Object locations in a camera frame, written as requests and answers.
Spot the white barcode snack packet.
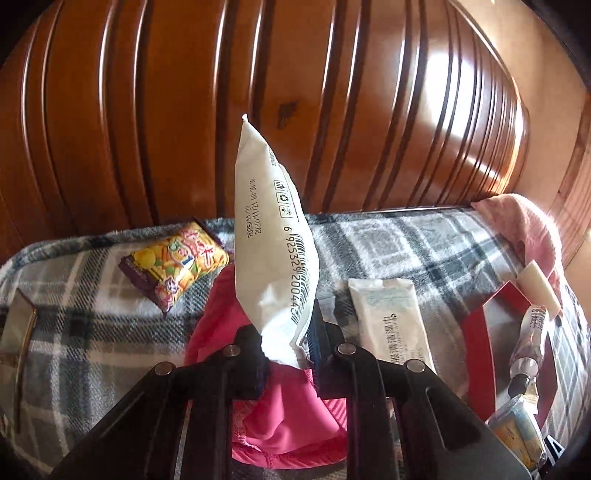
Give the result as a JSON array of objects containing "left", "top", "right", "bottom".
[{"left": 235, "top": 116, "right": 320, "bottom": 370}]

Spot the grey plaid bed blanket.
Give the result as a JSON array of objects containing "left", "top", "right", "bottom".
[{"left": 0, "top": 206, "right": 591, "bottom": 480}]

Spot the white patterned tube package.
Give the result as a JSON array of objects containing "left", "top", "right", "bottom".
[{"left": 508, "top": 305, "right": 550, "bottom": 398}]

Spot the white wet wipes pack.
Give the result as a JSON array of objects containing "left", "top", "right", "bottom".
[{"left": 349, "top": 278, "right": 436, "bottom": 371}]

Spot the white tissue roll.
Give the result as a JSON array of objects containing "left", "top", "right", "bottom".
[{"left": 516, "top": 260, "right": 561, "bottom": 319}]

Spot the pink cloth garment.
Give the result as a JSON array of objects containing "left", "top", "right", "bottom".
[{"left": 184, "top": 265, "right": 348, "bottom": 470}]

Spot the small yellow packet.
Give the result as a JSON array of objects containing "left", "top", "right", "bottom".
[{"left": 486, "top": 395, "right": 547, "bottom": 472}]

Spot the pink floral pillow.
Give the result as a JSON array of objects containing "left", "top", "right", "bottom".
[{"left": 471, "top": 193, "right": 565, "bottom": 296}]

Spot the wooden headboard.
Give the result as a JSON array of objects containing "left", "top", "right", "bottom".
[{"left": 1, "top": 1, "right": 529, "bottom": 258}]

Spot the yellow purple chips bag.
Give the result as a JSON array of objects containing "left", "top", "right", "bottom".
[{"left": 118, "top": 221, "right": 230, "bottom": 316}]

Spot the red storage box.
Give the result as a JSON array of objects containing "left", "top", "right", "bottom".
[{"left": 459, "top": 280, "right": 562, "bottom": 428}]

